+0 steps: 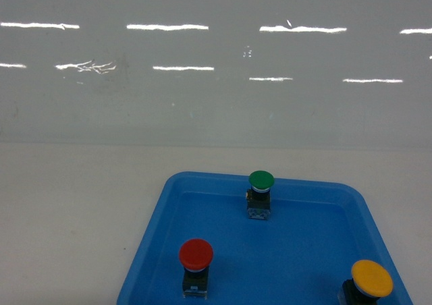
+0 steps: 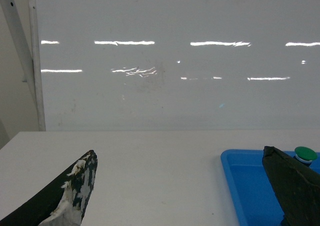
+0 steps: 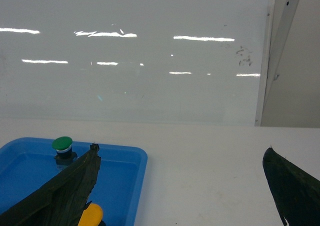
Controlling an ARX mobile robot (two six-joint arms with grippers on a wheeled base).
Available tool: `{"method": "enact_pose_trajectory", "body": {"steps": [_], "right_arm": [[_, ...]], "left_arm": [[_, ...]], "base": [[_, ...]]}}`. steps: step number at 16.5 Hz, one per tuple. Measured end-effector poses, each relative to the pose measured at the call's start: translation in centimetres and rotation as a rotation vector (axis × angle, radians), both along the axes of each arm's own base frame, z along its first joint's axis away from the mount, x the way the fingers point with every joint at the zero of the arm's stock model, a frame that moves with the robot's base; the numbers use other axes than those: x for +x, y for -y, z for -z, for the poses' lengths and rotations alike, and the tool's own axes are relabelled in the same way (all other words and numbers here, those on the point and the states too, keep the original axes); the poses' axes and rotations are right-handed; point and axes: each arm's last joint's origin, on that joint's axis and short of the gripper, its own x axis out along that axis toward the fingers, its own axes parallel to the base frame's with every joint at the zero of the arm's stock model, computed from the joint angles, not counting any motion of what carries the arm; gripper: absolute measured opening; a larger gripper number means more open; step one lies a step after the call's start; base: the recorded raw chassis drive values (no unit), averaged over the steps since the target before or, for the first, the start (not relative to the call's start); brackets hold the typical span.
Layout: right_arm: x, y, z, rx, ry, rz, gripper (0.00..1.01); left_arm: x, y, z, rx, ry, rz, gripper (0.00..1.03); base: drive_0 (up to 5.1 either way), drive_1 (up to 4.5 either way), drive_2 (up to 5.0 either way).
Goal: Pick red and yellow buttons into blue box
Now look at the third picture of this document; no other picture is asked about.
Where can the yellow push button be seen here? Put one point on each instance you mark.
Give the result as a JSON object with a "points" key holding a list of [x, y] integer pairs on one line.
{"points": [[92, 216]]}

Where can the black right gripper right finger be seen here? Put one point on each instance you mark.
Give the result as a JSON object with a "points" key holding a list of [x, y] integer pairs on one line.
{"points": [[295, 192]]}

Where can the green push button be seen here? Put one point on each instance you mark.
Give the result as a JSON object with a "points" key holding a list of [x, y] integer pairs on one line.
{"points": [[64, 152]]}

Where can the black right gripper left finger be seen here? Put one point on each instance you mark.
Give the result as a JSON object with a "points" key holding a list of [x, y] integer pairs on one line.
{"points": [[60, 201]]}

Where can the white metal frame post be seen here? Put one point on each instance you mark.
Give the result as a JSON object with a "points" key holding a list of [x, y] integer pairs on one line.
{"points": [[272, 51]]}

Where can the blue plastic tray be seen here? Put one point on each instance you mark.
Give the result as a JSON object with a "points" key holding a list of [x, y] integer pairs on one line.
{"points": [[27, 163]]}

